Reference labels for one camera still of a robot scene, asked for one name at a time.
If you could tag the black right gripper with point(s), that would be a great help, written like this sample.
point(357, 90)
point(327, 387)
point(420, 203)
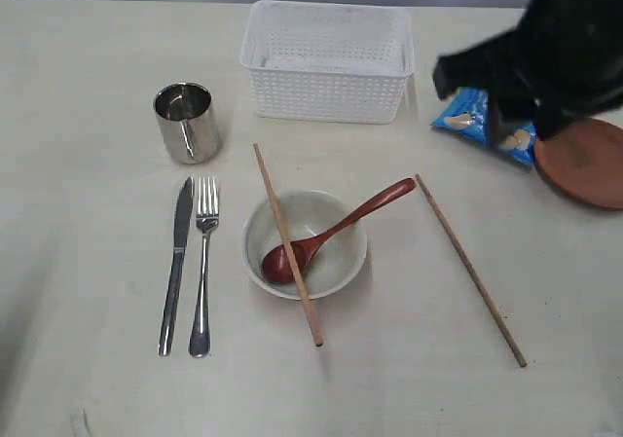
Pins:
point(550, 69)

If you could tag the blue potato chips bag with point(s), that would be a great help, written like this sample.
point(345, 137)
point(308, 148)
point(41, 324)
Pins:
point(466, 115)

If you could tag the dark brown round plate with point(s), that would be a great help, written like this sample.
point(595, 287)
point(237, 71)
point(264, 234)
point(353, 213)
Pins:
point(584, 162)

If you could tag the brown wooden chopstick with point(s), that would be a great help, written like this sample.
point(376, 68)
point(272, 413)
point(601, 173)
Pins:
point(480, 286)
point(290, 254)

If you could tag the white plastic lattice basket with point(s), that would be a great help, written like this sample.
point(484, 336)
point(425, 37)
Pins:
point(327, 62)

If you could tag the white speckled ceramic bowl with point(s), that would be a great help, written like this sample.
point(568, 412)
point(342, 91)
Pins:
point(307, 213)

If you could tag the brown wooden spoon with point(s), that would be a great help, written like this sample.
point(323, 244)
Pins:
point(275, 265)

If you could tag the silver foil packet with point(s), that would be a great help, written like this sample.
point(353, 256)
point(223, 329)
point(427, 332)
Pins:
point(185, 117)

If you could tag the silver metal table knife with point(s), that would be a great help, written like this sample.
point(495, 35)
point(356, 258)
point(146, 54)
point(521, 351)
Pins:
point(182, 217)

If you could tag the silver metal fork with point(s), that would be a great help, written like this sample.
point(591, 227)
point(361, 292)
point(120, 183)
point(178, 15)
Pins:
point(207, 220)

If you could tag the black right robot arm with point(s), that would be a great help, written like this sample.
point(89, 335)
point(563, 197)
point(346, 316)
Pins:
point(562, 62)

